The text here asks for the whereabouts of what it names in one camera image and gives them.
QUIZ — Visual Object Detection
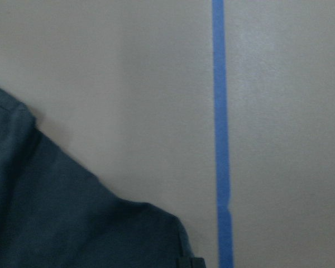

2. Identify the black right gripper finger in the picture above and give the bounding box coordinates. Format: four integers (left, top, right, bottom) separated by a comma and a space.
177, 257, 206, 268

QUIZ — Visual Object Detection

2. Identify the black graphic t-shirt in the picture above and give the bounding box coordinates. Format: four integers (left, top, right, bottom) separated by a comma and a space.
0, 89, 196, 267

